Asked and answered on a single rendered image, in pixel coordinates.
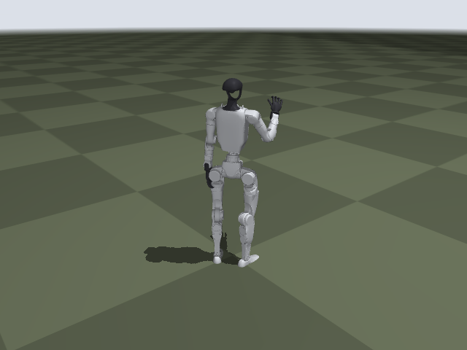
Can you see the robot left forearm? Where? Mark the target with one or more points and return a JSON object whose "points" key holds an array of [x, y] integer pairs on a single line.
{"points": [[208, 155]]}

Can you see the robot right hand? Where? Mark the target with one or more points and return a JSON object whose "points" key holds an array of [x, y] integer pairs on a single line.
{"points": [[275, 106]]}

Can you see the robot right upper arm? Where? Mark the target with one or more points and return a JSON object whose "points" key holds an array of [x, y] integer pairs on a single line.
{"points": [[253, 117]]}

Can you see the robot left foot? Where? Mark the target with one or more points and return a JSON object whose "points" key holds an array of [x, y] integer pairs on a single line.
{"points": [[217, 259]]}

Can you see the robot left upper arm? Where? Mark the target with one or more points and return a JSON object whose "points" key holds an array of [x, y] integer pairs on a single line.
{"points": [[211, 125]]}

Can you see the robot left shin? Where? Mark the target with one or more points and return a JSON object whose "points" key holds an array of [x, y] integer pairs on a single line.
{"points": [[216, 232]]}

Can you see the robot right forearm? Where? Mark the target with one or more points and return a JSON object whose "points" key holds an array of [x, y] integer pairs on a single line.
{"points": [[272, 128]]}

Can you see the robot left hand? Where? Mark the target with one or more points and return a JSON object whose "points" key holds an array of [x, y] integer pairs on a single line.
{"points": [[207, 169]]}

